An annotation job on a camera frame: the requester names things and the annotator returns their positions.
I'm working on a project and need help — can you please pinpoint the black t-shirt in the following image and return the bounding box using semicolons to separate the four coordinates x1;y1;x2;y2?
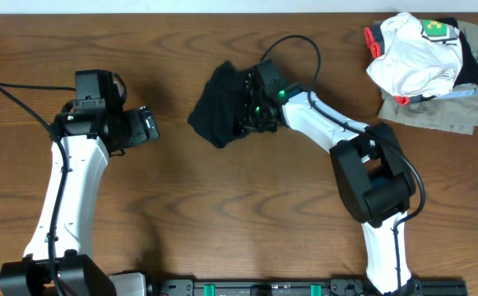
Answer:
188;61;248;148

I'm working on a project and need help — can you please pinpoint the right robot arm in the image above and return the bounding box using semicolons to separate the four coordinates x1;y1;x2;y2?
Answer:
235;60;415;295

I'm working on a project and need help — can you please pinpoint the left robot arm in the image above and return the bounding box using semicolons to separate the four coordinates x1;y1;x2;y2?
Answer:
0;70;160;295

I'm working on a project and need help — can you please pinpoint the red and grey garment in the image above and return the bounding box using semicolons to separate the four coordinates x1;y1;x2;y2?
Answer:
364;25;385;59

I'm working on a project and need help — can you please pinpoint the white printed t-shirt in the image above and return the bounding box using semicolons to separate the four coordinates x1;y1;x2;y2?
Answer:
366;12;478;104

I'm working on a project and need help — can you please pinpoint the olive khaki garment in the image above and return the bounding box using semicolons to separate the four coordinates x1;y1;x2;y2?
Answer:
378;18;478;135

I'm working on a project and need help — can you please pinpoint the light blue garment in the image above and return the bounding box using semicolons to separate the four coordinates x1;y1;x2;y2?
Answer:
436;84;478;99

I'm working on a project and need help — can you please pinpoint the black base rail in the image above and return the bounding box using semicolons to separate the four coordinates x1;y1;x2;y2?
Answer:
146;278;468;296

